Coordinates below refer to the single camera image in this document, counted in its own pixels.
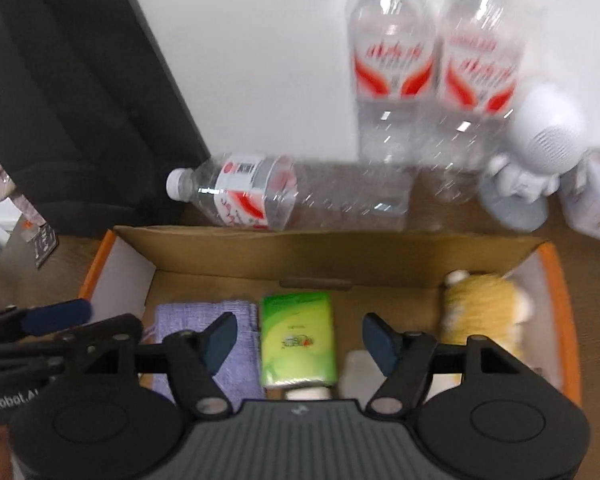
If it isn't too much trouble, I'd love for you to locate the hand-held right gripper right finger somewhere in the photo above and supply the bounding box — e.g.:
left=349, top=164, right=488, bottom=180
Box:
left=362, top=312, right=523, bottom=418

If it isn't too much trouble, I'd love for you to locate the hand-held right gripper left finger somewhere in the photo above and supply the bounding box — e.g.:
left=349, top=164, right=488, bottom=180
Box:
left=77, top=311, right=239, bottom=418

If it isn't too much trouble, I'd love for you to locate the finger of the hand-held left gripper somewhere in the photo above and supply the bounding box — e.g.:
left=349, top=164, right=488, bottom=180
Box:
left=0, top=313, right=144, bottom=378
left=0, top=298, right=94, bottom=343

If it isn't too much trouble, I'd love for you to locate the purple burlap pouch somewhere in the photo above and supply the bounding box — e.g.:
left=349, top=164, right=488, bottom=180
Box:
left=140, top=300, right=267, bottom=403

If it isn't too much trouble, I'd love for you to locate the green tissue packet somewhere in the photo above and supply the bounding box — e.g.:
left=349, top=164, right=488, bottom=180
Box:
left=258, top=291, right=338, bottom=390

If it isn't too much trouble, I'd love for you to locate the orange cardboard box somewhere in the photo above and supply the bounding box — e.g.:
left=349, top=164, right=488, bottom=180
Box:
left=77, top=225, right=583, bottom=411

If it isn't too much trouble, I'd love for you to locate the white and tan plush alpaca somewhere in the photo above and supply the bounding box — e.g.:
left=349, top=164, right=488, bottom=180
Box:
left=439, top=270, right=537, bottom=363

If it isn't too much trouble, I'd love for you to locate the small dark card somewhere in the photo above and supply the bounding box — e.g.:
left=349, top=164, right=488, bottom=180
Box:
left=21, top=219, right=61, bottom=267

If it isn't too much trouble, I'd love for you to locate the mottled pink ceramic vase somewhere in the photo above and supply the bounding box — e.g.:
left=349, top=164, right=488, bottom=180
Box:
left=0, top=135, right=48, bottom=226

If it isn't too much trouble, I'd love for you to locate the clear water bottle red label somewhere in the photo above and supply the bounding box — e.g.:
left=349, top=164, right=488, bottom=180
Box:
left=429, top=0, right=527, bottom=203
left=166, top=154, right=415, bottom=232
left=346, top=0, right=438, bottom=167

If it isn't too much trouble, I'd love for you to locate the black paper bag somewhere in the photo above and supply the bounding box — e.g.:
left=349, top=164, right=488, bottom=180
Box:
left=0, top=0, right=213, bottom=238

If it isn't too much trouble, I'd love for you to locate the white robot speaker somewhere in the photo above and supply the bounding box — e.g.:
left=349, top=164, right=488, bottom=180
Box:
left=479, top=82, right=588, bottom=232

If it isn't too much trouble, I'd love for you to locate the white tin box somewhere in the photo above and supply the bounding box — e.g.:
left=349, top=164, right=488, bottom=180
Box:
left=560, top=149, right=600, bottom=246

